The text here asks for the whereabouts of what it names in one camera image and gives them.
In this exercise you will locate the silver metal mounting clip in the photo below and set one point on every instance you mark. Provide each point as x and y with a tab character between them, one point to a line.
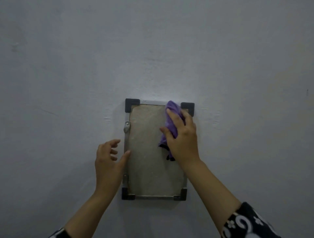
126	127

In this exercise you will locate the person's left thumb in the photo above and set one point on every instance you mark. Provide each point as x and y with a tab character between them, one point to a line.
125	160

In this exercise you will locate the black white patterned left sleeve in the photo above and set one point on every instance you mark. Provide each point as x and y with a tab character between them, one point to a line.
60	233

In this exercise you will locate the person's right thumb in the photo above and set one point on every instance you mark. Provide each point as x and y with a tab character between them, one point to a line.
168	133

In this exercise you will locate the person's right hand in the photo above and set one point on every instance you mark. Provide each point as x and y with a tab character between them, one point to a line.
184	142

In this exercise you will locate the purple cleaning cloth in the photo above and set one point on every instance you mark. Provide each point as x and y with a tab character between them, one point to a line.
172	108

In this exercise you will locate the person's left forearm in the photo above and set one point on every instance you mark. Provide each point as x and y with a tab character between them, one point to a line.
90	213

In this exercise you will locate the black white patterned sleeve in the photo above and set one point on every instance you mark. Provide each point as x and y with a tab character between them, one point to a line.
60	233
247	223

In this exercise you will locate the person's right forearm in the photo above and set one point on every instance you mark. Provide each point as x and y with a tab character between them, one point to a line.
211	191

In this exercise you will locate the black white patterned right sleeve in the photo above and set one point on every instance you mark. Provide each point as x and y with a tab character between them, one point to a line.
247	223

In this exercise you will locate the framed mirror with black corners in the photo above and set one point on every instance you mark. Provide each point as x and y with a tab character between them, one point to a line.
147	152

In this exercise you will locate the person's left hand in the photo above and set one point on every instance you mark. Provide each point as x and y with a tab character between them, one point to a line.
106	169

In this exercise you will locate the person's left middle finger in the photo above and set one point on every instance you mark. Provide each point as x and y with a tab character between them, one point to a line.
114	151

